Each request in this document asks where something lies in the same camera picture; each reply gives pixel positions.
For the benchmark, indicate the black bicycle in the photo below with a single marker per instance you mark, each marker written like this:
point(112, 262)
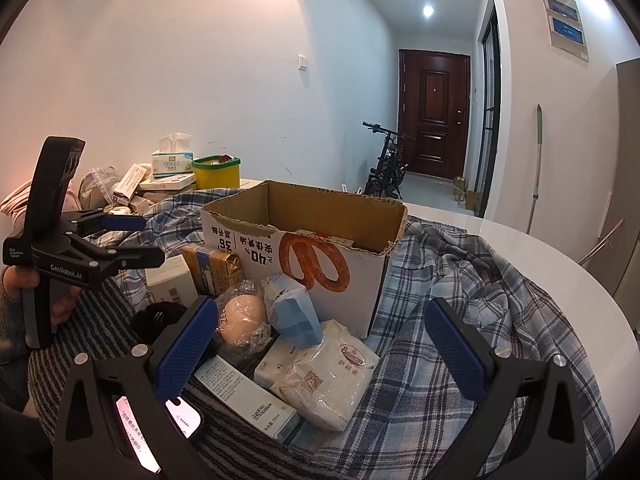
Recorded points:
point(387, 165)

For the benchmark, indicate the small cardboard box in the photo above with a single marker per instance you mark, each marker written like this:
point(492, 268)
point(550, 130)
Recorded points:
point(459, 189)
point(472, 201)

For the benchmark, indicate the clear zip bag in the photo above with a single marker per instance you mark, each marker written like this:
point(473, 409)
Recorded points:
point(100, 182)

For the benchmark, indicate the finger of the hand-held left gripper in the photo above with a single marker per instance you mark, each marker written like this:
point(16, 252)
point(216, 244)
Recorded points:
point(122, 221)
point(140, 258)

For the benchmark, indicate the black framed glass door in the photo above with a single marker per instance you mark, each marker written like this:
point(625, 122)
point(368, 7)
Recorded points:
point(487, 110)

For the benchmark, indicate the small white packet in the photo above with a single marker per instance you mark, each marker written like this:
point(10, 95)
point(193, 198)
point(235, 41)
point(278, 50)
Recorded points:
point(275, 365)

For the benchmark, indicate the white wipes pack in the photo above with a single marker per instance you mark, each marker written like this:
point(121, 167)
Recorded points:
point(325, 385)

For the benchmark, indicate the black fabric item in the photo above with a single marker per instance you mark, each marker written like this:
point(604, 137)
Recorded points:
point(155, 320)

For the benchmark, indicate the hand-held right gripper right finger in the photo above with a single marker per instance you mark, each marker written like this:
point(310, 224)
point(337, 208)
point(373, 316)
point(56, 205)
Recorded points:
point(455, 355)

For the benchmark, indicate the white blue box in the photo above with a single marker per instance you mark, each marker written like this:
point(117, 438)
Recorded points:
point(170, 181)

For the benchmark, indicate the long white box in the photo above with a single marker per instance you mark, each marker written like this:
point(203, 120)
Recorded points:
point(130, 182)

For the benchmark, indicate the blue sponge packet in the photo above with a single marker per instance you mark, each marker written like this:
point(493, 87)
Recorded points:
point(300, 320)

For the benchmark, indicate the pink striped cloth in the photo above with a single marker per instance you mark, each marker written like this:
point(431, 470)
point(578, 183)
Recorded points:
point(15, 202)

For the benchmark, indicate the white light switch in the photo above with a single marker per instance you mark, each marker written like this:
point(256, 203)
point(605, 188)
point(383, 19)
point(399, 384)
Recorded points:
point(303, 61)

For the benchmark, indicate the smartphone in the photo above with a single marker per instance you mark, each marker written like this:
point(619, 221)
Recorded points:
point(185, 417)

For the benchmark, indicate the blue plaid shirt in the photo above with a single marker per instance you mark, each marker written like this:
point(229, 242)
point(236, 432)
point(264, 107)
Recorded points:
point(440, 260)

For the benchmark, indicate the grey striped cloth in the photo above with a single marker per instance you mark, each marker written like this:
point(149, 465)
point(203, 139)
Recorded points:
point(100, 320)

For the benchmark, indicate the teal white box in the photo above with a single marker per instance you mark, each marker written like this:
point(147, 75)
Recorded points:
point(240, 395)

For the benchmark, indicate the tissue box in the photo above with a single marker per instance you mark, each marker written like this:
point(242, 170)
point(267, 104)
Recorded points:
point(172, 164)

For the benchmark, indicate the ceiling light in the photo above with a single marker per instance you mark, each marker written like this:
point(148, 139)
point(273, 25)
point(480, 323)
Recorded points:
point(428, 10)

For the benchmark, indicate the beige refrigerator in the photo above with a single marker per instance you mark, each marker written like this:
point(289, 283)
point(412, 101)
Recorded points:
point(630, 160)

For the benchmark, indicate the gold foil packet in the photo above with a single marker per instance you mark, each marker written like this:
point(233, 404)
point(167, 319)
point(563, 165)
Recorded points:
point(215, 265)

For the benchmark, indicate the pink metal frame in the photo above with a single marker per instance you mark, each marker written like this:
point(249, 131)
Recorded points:
point(602, 245)

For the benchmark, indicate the white barcode box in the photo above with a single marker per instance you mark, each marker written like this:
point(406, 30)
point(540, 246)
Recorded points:
point(170, 280)

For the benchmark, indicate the brown door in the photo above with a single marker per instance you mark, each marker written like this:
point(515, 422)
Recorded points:
point(432, 110)

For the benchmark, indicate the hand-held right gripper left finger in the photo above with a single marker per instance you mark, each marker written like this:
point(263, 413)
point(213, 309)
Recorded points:
point(185, 350)

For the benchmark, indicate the yellow container green rim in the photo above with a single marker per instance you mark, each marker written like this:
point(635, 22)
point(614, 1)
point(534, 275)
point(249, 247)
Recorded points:
point(217, 177)

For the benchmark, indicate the grey wall panel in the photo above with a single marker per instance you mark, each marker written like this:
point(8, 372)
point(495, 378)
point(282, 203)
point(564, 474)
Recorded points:
point(565, 25)

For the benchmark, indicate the person's left hand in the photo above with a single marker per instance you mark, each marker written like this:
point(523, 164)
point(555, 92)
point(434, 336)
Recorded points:
point(65, 305)

